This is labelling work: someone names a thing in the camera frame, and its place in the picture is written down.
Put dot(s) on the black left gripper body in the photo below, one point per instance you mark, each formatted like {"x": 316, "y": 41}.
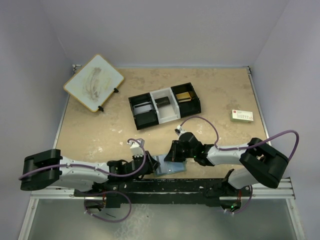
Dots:
{"x": 136, "y": 158}

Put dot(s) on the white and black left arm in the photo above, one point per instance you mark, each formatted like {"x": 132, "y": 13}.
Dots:
{"x": 50, "y": 168}

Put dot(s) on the black bin left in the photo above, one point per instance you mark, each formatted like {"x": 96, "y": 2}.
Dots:
{"x": 145, "y": 120}

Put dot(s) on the green leather card holder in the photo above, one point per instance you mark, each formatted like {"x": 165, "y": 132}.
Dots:
{"x": 176, "y": 167}

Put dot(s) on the black bin right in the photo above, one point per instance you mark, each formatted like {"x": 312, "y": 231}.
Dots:
{"x": 188, "y": 102}

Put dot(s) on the silver VIP card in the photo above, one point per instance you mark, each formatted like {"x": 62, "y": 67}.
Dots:
{"x": 142, "y": 108}

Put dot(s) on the gold card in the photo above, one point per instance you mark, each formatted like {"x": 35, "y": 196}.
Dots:
{"x": 185, "y": 96}

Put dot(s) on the black card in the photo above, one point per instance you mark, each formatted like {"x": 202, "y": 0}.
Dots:
{"x": 162, "y": 102}

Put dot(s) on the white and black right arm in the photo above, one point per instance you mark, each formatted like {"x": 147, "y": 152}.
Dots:
{"x": 261, "y": 162}

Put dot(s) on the white card box red logo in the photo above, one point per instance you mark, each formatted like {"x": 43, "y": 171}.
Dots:
{"x": 241, "y": 116}

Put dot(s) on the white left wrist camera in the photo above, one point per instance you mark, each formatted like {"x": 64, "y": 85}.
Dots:
{"x": 135, "y": 146}

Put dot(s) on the black bin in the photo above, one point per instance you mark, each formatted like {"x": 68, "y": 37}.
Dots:
{"x": 145, "y": 120}
{"x": 188, "y": 102}

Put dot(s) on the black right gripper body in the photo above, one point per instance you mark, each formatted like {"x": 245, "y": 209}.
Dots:
{"x": 187, "y": 154}

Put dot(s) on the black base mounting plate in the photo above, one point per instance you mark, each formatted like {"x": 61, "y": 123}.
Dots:
{"x": 212, "y": 192}

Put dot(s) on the yellow rimmed whiteboard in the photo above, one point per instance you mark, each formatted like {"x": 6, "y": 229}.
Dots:
{"x": 94, "y": 83}

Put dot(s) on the card with magnetic stripe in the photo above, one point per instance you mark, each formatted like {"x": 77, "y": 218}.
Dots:
{"x": 162, "y": 168}

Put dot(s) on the white middle bin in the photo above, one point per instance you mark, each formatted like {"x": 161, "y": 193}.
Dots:
{"x": 167, "y": 113}

